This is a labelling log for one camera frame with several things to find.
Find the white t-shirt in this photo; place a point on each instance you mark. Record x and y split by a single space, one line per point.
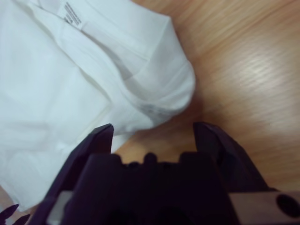
58 82

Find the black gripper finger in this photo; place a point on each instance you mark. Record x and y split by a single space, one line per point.
234 164
77 164

